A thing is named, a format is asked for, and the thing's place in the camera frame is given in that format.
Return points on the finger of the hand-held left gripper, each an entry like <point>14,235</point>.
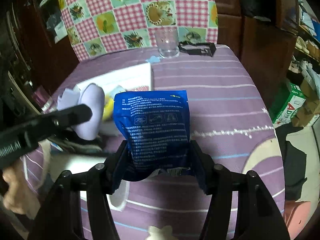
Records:
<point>67,116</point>

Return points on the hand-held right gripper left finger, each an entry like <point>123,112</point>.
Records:
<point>118,170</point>

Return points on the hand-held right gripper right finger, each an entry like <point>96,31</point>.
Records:
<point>200,172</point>

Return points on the lavender sock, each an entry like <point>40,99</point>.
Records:
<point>92,97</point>

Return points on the yellow printed packet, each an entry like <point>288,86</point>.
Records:
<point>108,107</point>

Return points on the blue printed packet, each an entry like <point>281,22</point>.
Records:
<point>155,120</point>

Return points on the white shallow box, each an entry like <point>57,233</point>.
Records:
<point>130,77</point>

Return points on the person's left hand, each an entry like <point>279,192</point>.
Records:
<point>17,187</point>

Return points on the purple striped tablecloth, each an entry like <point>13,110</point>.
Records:
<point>212,92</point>

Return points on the pink plastic object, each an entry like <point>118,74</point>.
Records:
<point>296,220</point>

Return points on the green and white carton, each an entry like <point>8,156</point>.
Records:
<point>287,105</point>

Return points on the pink checkered printed cloth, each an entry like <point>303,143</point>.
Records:
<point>125,17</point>

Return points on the clear drinking glass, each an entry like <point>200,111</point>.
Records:
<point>167,47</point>

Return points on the black plastic clip tool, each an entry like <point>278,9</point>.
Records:
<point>200,50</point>

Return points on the dark wooden cabinet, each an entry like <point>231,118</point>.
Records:
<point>250,30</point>

